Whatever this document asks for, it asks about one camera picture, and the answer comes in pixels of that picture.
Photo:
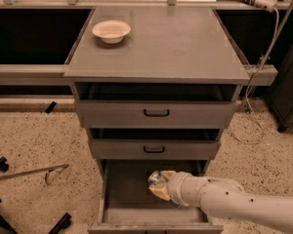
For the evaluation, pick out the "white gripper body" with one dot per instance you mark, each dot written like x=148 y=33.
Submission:
x=175 y=188

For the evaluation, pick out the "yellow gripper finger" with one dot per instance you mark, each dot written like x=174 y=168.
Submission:
x=168 y=175
x=160 y=190

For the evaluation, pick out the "blue silver redbull can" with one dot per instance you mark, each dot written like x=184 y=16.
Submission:
x=156 y=178

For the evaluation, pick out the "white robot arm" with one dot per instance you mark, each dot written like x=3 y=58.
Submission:
x=223 y=198

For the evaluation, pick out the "bottom grey drawer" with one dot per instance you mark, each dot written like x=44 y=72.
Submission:
x=128 y=207

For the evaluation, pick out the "grey drawer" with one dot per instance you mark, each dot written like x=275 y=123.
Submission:
x=156 y=144
x=143 y=105
x=128 y=207

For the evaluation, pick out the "middle grey drawer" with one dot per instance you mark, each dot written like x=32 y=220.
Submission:
x=156 y=144

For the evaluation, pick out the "grey drawer cabinet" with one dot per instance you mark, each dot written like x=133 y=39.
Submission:
x=166 y=45

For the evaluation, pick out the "top grey drawer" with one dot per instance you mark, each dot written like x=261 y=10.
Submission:
x=143 y=105

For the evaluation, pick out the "metal rod on floor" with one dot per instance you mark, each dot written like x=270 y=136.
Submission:
x=33 y=172

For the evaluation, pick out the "dark cabinet at right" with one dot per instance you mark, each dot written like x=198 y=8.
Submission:
x=280 y=94

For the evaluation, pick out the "grey aluminium rail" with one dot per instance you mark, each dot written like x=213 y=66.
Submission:
x=33 y=75

